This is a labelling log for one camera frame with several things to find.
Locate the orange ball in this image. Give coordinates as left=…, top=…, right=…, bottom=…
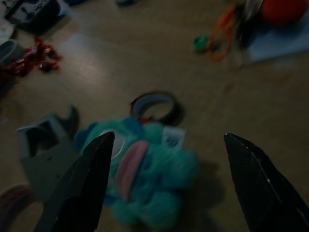
left=260, top=0, right=309, bottom=26

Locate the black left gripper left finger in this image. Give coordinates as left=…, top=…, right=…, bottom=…
left=33, top=131, right=115, bottom=232

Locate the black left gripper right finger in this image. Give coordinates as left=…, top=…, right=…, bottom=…
left=224, top=132, right=309, bottom=232

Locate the grey plastic tape dispenser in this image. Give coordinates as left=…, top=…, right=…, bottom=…
left=16, top=105, right=80, bottom=201

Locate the pink and white round object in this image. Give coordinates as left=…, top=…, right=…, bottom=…
left=0, top=183, right=32, bottom=232

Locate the grey cup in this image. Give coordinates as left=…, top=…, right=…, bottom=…
left=0, top=39, right=25, bottom=66

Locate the green bottle cap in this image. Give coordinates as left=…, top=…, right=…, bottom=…
left=193, top=35, right=210, bottom=53

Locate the orange cord loop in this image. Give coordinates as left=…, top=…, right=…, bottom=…
left=207, top=2, right=239, bottom=61

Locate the black tape roll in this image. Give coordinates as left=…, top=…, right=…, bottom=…
left=130, top=90, right=185, bottom=126

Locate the black plastic case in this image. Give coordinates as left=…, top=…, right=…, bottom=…
left=4, top=0, right=72, bottom=34

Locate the red chain toy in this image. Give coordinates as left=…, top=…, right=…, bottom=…
left=0, top=37, right=63, bottom=84

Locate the teal plush toy keychain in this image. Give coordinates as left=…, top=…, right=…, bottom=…
left=74, top=117, right=200, bottom=230

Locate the light blue cloth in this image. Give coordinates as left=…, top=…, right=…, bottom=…
left=247, top=18, right=309, bottom=62

